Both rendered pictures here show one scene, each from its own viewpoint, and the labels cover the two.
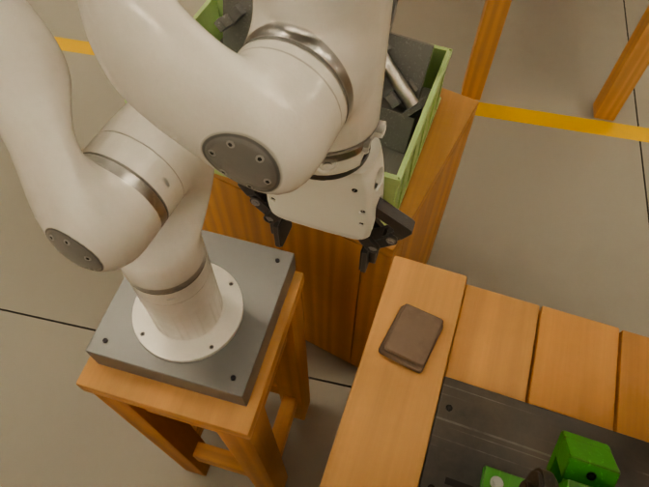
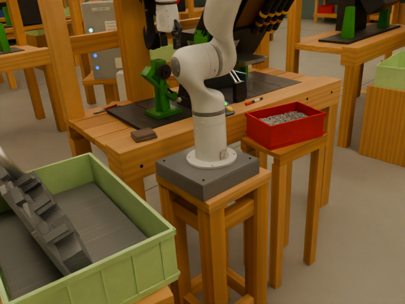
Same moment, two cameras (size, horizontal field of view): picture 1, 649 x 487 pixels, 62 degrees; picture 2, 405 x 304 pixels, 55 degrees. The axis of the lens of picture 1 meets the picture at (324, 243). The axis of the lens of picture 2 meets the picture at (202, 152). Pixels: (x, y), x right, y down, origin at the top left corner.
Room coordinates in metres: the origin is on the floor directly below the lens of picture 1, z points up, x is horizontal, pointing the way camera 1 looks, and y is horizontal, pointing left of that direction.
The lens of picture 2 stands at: (1.50, 0.97, 1.57)
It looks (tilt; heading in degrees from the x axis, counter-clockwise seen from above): 26 degrees down; 215
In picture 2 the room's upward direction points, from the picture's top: 4 degrees counter-clockwise
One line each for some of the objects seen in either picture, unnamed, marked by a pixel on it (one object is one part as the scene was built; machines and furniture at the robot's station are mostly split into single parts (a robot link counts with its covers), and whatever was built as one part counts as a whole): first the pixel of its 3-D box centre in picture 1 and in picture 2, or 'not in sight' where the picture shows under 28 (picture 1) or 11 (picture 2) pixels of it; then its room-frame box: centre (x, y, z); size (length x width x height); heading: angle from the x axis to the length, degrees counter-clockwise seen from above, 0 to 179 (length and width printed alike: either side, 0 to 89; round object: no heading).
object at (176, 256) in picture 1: (156, 191); (198, 80); (0.43, 0.22, 1.22); 0.19 x 0.12 x 0.24; 156
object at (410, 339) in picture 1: (411, 336); (143, 134); (0.36, -0.15, 0.91); 0.10 x 0.08 x 0.03; 151
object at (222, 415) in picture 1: (198, 329); (212, 176); (0.41, 0.24, 0.83); 0.32 x 0.32 x 0.04; 74
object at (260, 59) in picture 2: not in sight; (231, 57); (-0.34, -0.10, 1.11); 0.39 x 0.16 x 0.03; 71
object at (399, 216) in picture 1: (373, 214); not in sight; (0.28, -0.04, 1.37); 0.08 x 0.01 x 0.06; 71
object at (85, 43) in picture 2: not in sight; (170, 29); (-0.42, -0.57, 1.23); 1.30 x 0.05 x 0.09; 161
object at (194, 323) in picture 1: (178, 286); (210, 135); (0.40, 0.23, 1.00); 0.19 x 0.19 x 0.18
